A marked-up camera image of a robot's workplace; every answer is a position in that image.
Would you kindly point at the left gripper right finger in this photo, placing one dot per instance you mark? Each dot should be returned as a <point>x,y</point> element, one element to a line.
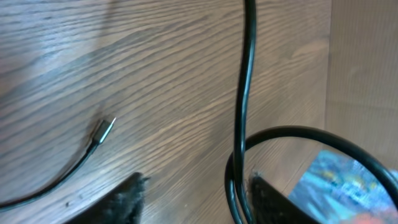
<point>271,207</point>

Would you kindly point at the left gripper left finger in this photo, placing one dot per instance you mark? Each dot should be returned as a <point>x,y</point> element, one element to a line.
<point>123,205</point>

